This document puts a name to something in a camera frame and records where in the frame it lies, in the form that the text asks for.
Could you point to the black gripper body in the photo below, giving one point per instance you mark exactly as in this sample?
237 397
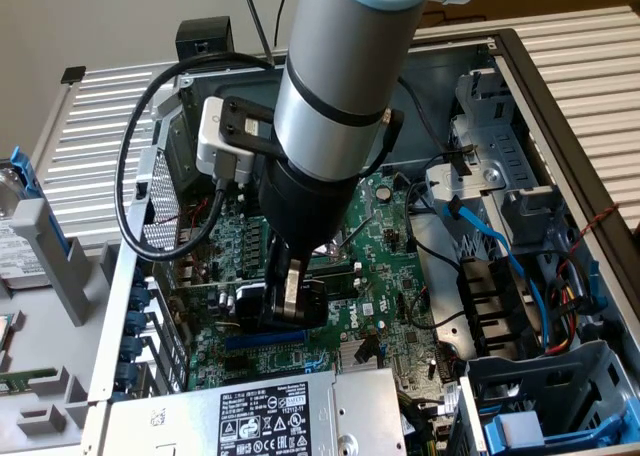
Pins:
310 211

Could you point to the green GPU with black shroud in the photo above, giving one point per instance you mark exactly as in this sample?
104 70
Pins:
250 306

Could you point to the metal CPU socket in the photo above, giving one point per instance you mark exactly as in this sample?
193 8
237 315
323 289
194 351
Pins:
332 253

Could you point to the metal socket cover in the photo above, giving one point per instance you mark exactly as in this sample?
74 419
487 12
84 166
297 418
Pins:
359 232

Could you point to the black RAM slot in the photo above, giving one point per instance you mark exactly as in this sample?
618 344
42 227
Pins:
342 270

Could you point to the round coin battery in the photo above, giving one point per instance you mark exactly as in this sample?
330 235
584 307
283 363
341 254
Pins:
383 192

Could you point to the silver chipset heat sink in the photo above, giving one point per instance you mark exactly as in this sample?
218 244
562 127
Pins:
345 361

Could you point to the short black expansion slot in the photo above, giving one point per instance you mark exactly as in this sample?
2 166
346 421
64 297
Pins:
242 363

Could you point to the green Dell motherboard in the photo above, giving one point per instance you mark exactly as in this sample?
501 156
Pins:
385 276

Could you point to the blue card retention latch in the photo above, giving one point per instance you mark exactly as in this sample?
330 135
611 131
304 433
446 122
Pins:
132 326

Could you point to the silver power supply unit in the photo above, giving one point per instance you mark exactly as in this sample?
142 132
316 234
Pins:
190 416

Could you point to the black flat power connector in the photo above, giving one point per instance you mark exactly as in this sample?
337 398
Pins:
459 165

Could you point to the open grey PC case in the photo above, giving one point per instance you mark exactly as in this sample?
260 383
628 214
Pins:
440 91

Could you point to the silver corner clamp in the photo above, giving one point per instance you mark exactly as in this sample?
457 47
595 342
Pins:
162 107

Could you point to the black block fixture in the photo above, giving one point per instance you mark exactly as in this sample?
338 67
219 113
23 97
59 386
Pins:
205 36

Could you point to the grey metal disk bay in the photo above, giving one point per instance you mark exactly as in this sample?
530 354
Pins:
505 146

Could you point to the grey plastic parts rack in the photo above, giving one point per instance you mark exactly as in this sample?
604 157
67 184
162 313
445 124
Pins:
50 346

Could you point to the grey plastic disk bay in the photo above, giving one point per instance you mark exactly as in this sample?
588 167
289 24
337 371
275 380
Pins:
525 371

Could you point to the blue disk caddy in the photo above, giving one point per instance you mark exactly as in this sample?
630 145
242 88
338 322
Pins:
495 433

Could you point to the silver hard disk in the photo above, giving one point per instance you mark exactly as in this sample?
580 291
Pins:
15 256

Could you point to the pale grey square pad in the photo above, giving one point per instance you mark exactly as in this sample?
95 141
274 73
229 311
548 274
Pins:
520 428

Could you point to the green RAM stick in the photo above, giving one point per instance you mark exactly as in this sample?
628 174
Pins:
25 380

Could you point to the silver CPU chip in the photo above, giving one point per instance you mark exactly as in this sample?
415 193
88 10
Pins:
4 328

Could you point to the blue plastic latch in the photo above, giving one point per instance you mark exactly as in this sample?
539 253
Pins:
595 286

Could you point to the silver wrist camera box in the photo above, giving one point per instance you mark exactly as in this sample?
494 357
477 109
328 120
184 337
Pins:
210 136

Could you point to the silver metal bracket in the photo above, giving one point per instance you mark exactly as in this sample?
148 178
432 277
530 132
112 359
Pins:
442 186

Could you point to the small black table bracket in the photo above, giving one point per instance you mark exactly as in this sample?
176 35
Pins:
73 74

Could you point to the blue hard disk bracket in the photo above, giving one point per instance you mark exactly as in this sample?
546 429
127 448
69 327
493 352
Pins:
25 171

